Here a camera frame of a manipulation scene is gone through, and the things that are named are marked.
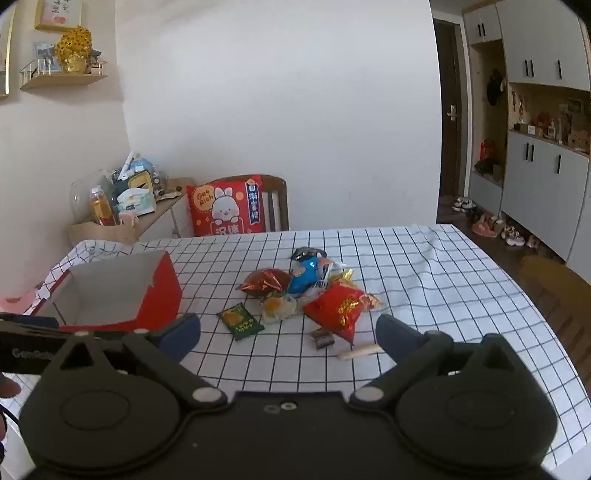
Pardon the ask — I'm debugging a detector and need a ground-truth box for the blue cookie packet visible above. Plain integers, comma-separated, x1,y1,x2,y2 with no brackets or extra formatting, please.
287,256,333,296

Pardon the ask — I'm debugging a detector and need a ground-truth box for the yellow case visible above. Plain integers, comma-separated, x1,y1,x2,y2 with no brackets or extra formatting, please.
113,171,155,195

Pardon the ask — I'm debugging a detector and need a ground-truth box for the clear pastry packet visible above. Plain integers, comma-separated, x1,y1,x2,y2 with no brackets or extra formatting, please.
259,293,298,324

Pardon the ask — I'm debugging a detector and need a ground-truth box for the small blue photo card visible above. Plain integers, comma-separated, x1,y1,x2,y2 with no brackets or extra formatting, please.
33,42,61,72

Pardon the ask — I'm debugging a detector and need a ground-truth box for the red chips bag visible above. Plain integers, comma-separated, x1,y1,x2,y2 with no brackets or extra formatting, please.
302,281,384,343

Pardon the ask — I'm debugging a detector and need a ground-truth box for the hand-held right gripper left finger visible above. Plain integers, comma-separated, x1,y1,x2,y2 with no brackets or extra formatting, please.
41,313,229,411

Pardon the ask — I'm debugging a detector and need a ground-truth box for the row of shoes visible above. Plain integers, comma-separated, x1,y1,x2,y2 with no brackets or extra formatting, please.
452,196,541,250

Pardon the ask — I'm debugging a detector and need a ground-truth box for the wooden wall shelf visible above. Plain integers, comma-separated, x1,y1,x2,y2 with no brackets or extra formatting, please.
19,58,108,90

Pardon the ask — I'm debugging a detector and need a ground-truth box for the gold picture frame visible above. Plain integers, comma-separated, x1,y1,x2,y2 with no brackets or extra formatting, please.
0,4,17,97

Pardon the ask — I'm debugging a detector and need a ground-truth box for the wooden chair with slats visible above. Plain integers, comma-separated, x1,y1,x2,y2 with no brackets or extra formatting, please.
210,174,290,233

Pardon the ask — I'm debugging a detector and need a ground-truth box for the green snack packet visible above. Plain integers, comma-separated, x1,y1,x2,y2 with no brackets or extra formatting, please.
217,302,265,342

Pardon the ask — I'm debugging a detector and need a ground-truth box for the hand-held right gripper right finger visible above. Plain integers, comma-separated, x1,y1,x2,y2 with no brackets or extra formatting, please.
348,314,548,411

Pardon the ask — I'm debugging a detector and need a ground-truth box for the beige snack stick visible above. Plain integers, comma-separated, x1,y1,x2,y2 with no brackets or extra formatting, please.
337,344,385,361

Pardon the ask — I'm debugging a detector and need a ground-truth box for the pink printed cloth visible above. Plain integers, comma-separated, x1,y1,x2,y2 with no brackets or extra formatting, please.
0,288,51,317

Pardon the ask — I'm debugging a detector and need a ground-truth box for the red rabbit print cushion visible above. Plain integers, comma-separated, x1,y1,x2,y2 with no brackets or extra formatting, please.
186,175,266,237

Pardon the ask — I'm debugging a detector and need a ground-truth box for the black hanging hat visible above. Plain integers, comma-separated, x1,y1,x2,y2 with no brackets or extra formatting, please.
486,69,508,107

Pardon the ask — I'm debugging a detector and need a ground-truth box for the gold ornament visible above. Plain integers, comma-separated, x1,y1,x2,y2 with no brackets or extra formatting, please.
56,26,93,73

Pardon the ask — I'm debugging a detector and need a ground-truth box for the orange drink bottle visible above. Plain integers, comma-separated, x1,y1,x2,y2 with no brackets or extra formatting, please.
89,186,116,226

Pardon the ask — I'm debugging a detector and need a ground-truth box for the framed picture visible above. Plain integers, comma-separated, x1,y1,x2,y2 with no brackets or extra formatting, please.
34,0,84,31

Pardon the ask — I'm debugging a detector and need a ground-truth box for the grey wall cabinet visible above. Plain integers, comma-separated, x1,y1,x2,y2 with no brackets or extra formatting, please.
462,0,591,273

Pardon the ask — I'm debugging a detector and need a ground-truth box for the clear glass dome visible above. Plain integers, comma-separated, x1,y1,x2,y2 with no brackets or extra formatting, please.
70,170,116,224

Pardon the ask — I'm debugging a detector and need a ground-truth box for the group of shelf ornaments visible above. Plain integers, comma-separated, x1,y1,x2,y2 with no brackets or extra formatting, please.
510,90,591,153

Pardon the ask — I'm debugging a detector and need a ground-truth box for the orange-brown shiny snack packet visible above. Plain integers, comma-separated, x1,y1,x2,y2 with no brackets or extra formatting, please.
235,268,293,296

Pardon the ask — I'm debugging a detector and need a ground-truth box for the plain wooden chair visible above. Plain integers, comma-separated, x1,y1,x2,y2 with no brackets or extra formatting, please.
519,256,591,365

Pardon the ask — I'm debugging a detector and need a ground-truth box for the dark wooden door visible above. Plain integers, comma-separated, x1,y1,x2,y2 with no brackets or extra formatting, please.
433,18,469,222

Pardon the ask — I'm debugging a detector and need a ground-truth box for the white snack packet orange end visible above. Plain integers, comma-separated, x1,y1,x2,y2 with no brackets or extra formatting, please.
305,261,354,301

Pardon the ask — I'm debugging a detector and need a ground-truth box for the person's left hand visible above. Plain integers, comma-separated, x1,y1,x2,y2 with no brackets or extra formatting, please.
0,371,21,400

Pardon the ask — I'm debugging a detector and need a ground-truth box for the tissue pack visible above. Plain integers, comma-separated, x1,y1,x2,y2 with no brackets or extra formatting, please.
113,189,155,217

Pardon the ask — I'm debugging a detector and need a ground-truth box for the light wooden side shelf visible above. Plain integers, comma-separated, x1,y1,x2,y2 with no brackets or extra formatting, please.
68,178,197,245

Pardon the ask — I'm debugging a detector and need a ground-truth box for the red cardboard box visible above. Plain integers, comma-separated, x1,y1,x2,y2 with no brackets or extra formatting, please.
34,250,182,333

